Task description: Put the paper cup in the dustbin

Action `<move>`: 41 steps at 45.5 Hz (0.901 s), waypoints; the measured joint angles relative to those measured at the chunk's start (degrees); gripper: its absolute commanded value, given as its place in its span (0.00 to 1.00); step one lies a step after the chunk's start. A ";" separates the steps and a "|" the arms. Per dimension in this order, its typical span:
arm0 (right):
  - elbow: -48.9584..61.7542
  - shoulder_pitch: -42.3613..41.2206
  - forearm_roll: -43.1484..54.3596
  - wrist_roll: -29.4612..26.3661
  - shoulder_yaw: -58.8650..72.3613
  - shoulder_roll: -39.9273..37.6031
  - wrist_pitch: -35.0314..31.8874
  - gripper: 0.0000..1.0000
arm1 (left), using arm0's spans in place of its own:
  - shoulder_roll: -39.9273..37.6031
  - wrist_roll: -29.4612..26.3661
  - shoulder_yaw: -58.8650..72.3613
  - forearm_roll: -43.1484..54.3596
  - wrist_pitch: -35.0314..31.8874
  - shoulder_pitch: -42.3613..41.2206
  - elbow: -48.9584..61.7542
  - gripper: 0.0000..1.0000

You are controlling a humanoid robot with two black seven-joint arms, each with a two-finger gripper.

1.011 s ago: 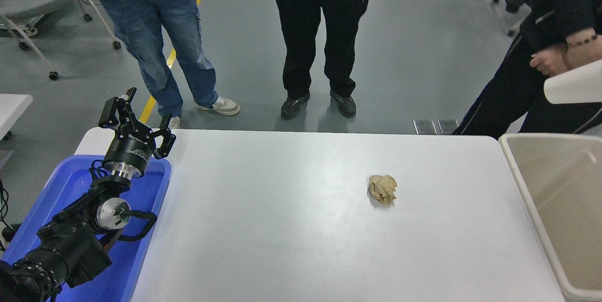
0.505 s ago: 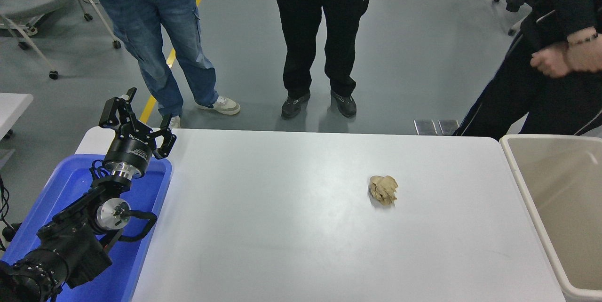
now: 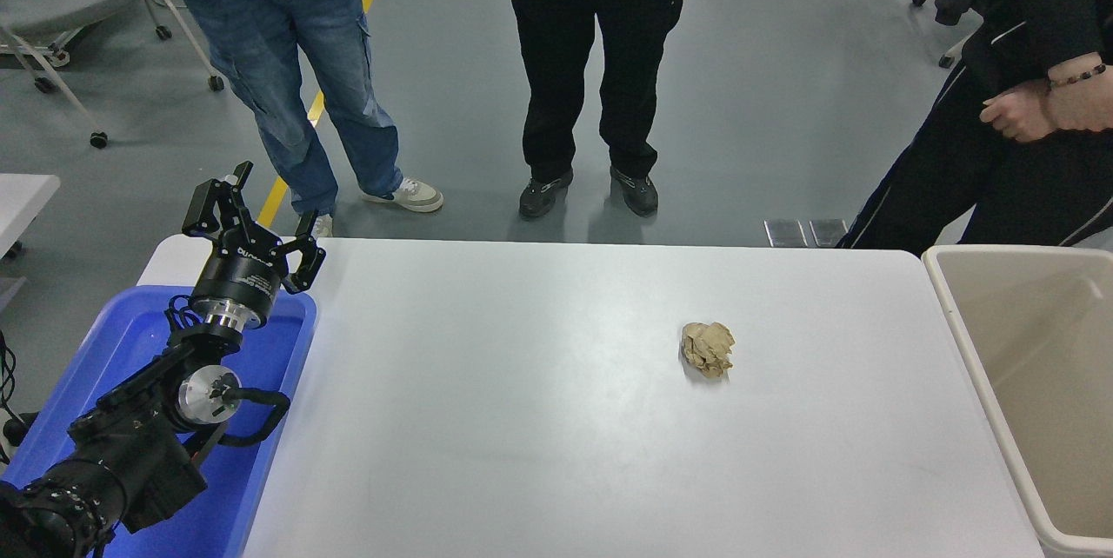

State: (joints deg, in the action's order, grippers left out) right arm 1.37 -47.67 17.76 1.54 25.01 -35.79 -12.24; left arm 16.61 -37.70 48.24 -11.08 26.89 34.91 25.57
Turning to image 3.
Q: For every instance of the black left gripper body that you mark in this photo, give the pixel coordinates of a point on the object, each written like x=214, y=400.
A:
x=239, y=275

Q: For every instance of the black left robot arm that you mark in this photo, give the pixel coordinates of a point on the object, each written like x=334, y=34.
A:
x=130, y=454

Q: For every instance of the person's hand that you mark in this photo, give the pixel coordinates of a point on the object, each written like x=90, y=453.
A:
x=1022, y=115

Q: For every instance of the person's hand with bracelet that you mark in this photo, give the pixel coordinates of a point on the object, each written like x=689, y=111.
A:
x=1087, y=106

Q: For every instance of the blue plastic tray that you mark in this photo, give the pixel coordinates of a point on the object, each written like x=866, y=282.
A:
x=130, y=336

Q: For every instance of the person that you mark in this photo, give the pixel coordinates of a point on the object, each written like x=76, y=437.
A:
x=278, y=28
x=591, y=19
x=956, y=176

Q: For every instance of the white side table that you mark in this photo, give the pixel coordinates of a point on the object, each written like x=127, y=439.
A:
x=22, y=197

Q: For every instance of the crumpled tan paper ball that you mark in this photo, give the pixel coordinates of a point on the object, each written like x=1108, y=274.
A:
x=709, y=351

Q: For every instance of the metal floor plate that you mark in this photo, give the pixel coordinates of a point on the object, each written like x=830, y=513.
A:
x=828, y=233
x=785, y=233

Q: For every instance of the large pale plastic bin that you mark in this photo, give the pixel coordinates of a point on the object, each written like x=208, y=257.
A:
x=1043, y=384

